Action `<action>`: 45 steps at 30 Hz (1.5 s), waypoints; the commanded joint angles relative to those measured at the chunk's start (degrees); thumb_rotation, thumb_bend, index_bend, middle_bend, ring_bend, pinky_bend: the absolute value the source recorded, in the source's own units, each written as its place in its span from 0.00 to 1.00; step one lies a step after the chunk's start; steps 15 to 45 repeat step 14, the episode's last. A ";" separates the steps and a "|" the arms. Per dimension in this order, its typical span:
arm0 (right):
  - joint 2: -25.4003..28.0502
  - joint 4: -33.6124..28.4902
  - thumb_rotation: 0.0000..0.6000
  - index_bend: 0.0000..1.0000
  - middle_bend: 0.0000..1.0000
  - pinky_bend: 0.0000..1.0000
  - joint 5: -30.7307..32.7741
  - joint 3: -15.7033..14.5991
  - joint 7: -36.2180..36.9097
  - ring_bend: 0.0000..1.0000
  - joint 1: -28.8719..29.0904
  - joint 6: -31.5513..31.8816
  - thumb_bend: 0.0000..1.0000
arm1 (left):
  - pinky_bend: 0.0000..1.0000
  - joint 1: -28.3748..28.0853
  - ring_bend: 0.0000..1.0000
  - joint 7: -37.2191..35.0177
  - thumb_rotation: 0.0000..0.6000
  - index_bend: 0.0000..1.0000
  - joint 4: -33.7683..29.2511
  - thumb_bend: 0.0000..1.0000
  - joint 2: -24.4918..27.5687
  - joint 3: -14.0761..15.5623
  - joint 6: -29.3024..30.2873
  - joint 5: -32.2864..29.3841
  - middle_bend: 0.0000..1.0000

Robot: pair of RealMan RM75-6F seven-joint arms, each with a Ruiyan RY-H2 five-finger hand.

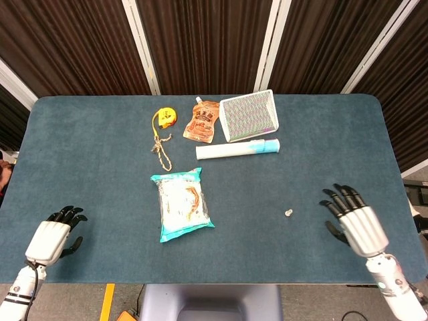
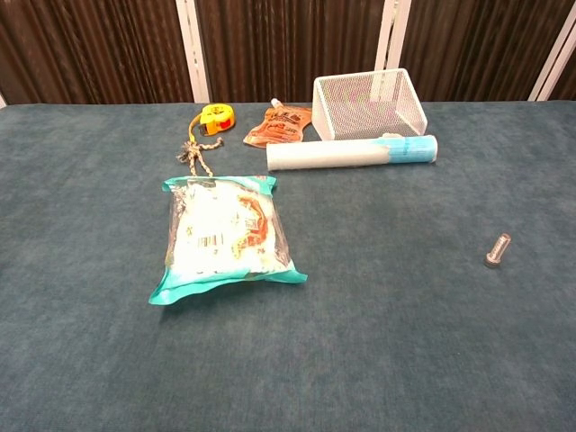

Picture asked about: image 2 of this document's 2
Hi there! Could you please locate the orange sauce pouch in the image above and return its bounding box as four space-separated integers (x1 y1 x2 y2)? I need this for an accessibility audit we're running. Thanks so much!
242 97 314 149

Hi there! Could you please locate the metal screw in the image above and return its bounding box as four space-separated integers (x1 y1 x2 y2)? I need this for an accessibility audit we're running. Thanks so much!
483 232 512 269

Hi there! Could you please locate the teal noodle packet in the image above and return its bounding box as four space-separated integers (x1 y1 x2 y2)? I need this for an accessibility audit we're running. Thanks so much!
148 174 310 308

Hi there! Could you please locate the yellow tape measure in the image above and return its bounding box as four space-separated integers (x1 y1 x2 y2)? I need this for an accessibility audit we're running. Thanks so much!
187 103 237 145

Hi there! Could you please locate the braided jute rope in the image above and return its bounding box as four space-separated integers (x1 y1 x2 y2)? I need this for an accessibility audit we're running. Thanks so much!
175 137 225 179

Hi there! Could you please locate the brown corrugated partition panel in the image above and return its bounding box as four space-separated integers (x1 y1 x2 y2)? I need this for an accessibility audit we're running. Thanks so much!
0 0 194 106
399 0 564 103
195 0 388 104
551 67 576 102

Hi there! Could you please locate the white mesh basket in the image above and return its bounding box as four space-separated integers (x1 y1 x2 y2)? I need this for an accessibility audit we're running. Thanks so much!
311 67 428 141

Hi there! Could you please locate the blue felt table mat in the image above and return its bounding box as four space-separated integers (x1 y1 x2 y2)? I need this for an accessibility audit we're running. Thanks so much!
0 101 576 432

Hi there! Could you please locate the white and blue tube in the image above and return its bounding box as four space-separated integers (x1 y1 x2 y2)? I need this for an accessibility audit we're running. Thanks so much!
265 133 439 173

